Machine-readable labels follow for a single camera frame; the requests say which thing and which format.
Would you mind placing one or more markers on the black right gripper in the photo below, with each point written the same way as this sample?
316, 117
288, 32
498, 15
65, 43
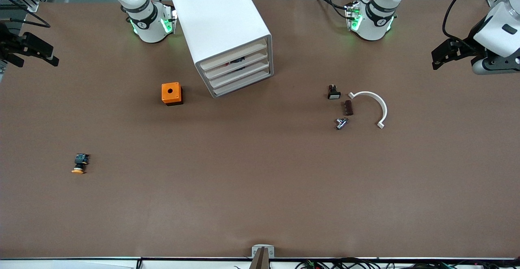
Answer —
8, 42

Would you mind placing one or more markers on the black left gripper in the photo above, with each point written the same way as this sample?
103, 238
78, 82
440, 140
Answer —
462, 46

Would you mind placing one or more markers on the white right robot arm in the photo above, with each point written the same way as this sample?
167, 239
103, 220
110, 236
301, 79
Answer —
150, 25

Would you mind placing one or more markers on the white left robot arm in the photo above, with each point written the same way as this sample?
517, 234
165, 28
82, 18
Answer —
373, 21

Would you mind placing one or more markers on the orange cap push button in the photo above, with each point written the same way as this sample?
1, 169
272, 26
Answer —
80, 163

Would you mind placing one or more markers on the brown terminal block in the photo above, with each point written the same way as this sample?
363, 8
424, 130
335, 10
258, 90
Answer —
347, 108

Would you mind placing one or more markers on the small silver connector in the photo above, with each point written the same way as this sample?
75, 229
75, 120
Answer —
341, 123

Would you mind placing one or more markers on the orange box with hole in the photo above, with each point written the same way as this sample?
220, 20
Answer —
165, 96

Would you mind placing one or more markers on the brown table mat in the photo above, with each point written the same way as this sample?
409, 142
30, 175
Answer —
260, 179

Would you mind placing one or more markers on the white curved bracket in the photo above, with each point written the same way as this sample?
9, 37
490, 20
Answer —
382, 106

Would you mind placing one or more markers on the black switch with white face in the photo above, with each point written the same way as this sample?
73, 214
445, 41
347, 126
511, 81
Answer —
334, 93

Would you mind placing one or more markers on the grey metal bracket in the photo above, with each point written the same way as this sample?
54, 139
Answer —
255, 248

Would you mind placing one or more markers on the brown tapered post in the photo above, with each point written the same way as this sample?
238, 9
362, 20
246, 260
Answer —
261, 261

